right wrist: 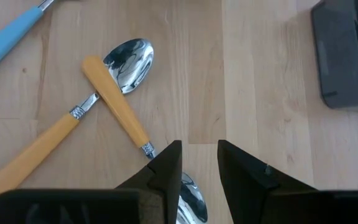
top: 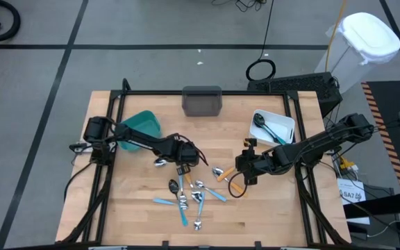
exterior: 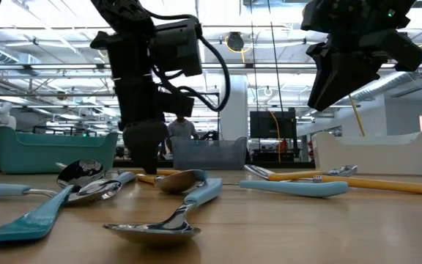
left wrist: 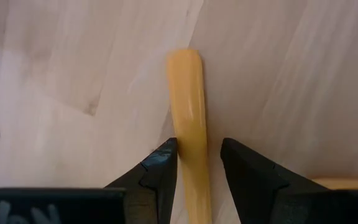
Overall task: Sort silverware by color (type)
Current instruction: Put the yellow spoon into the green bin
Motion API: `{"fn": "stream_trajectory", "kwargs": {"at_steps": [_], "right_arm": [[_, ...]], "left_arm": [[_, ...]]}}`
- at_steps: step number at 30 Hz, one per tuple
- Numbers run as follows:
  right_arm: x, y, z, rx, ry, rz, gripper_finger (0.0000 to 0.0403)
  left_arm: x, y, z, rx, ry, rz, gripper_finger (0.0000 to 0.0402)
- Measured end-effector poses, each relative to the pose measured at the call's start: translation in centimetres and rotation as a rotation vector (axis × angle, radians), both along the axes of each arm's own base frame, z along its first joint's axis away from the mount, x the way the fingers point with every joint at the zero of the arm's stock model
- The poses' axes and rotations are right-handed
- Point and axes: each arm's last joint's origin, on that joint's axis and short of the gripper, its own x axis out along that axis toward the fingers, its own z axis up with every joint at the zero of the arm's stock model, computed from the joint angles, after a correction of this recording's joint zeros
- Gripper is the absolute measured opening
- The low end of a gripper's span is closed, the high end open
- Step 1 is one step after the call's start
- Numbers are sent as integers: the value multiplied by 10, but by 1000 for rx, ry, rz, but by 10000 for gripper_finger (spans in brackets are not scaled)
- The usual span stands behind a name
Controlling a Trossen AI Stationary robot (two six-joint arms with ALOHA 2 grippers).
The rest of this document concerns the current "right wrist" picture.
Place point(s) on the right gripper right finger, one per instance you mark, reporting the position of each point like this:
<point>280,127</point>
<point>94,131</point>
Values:
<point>244,180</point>

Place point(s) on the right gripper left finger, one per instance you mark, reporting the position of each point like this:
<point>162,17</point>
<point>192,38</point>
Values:
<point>166,174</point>

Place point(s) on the grey translucent plastic bin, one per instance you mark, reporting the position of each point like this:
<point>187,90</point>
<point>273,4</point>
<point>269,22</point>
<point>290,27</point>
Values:
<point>343,53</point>

